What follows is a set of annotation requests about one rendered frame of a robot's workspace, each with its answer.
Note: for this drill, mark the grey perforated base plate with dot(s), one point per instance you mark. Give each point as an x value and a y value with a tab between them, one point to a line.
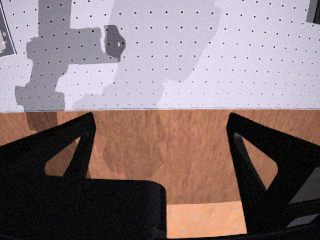
87	55

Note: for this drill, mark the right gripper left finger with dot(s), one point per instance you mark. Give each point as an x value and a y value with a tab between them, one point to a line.
30	154

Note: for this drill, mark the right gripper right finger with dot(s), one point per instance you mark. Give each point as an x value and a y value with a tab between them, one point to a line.
297	180

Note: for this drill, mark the white tube carrier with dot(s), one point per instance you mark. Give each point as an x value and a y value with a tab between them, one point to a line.
1	39

